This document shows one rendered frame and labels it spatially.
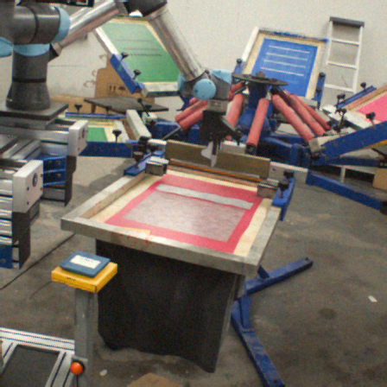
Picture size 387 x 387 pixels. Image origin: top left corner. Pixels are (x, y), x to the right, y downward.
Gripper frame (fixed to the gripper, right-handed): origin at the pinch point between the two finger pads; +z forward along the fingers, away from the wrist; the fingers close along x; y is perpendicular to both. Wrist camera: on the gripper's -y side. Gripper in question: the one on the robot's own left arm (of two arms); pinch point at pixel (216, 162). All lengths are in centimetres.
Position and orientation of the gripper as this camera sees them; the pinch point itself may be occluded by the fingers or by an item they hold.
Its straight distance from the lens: 203.7
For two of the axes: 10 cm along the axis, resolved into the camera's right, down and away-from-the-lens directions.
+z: -1.1, 9.3, 3.4
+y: -9.5, -2.0, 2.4
